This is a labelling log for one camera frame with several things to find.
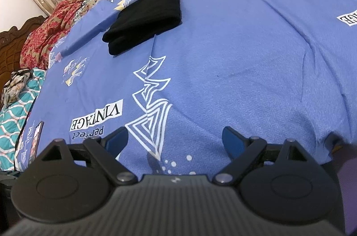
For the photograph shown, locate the blue printed bedsheet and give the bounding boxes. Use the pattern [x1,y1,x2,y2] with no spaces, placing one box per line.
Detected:
[15,0,357,178]

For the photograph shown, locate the red floral blanket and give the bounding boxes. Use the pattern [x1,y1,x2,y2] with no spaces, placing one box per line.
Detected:
[19,0,182,70]

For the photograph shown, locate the crumpled floral cloth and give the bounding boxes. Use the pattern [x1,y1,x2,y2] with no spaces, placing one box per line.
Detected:
[2,69,34,108]

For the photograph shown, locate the dark rectangular card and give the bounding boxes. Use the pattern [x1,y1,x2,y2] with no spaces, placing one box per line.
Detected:
[28,121,45,165]

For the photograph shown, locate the black pants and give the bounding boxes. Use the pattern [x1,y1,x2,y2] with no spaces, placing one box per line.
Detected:
[102,0,183,56]

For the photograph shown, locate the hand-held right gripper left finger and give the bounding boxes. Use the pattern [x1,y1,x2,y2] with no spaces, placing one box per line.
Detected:
[39,126,138,184]

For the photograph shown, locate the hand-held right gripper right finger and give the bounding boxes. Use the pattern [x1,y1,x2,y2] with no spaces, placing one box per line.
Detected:
[213,126,308,184]

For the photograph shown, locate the teal patterned pillow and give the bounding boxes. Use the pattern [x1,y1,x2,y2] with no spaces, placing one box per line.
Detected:
[0,68,47,172]

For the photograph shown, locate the carved wooden headboard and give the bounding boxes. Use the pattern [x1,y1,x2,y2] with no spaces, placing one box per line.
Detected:
[0,16,50,108]

